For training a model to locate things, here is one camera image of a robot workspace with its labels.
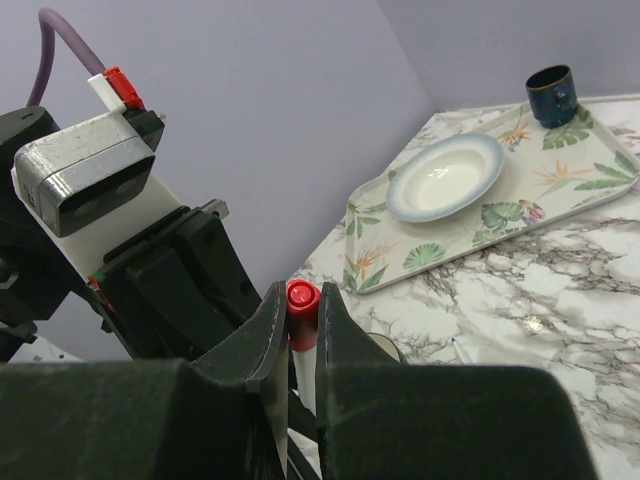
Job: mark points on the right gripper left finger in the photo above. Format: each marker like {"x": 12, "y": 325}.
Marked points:
{"x": 222, "y": 416}

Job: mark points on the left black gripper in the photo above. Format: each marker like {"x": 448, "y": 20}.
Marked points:
{"x": 175, "y": 291}

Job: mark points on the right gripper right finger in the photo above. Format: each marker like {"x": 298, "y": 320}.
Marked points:
{"x": 381, "y": 419}

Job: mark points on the small red pen cap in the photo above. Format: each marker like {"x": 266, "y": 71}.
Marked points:
{"x": 303, "y": 299}

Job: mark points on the white marker red tip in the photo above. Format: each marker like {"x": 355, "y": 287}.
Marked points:
{"x": 305, "y": 369}

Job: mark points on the white dark-rimmed bowl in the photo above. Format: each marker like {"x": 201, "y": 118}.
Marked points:
{"x": 388, "y": 346}

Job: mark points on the white marker blue tip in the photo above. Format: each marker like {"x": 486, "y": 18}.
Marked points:
{"x": 461, "y": 354}

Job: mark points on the white blue-rimmed plate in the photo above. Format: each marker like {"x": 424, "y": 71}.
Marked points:
{"x": 444, "y": 178}

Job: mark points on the floral serving tray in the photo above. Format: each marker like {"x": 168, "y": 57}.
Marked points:
{"x": 547, "y": 175}

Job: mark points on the dark blue mug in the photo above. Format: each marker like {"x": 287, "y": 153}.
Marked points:
{"x": 552, "y": 96}

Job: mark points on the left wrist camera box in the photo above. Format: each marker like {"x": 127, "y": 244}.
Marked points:
{"x": 90, "y": 186}

